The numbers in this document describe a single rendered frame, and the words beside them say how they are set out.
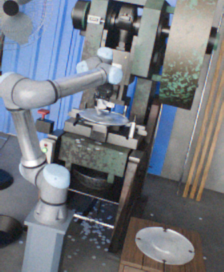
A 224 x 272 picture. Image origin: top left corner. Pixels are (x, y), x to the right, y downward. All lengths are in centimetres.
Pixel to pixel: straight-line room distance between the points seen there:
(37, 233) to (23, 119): 50
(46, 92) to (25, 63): 232
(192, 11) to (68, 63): 195
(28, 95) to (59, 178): 39
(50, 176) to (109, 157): 59
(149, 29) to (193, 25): 37
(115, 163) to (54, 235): 63
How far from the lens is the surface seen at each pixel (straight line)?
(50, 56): 353
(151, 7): 201
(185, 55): 171
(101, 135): 208
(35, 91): 133
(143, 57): 201
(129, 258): 168
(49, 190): 155
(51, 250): 166
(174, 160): 345
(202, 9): 173
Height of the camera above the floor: 132
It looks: 15 degrees down
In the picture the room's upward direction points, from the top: 11 degrees clockwise
